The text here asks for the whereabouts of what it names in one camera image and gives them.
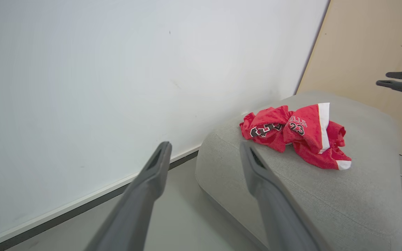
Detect red white basketball jersey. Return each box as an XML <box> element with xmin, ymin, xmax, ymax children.
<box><xmin>239</xmin><ymin>102</ymin><xmax>352</xmax><ymax>170</ymax></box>

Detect grey fabric sofa seat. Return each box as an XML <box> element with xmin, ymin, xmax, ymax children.
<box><xmin>195</xmin><ymin>91</ymin><xmax>402</xmax><ymax>251</ymax></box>

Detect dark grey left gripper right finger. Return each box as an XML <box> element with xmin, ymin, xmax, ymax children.
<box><xmin>240</xmin><ymin>142</ymin><xmax>320</xmax><ymax>251</ymax></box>

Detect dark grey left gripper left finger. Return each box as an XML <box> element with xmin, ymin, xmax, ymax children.
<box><xmin>84</xmin><ymin>142</ymin><xmax>172</xmax><ymax>251</ymax></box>

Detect dark grey baseboard strip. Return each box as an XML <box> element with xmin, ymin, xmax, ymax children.
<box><xmin>0</xmin><ymin>145</ymin><xmax>200</xmax><ymax>251</ymax></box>

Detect beige wooden panel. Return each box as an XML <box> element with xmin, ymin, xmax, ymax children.
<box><xmin>296</xmin><ymin>0</ymin><xmax>402</xmax><ymax>164</ymax></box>

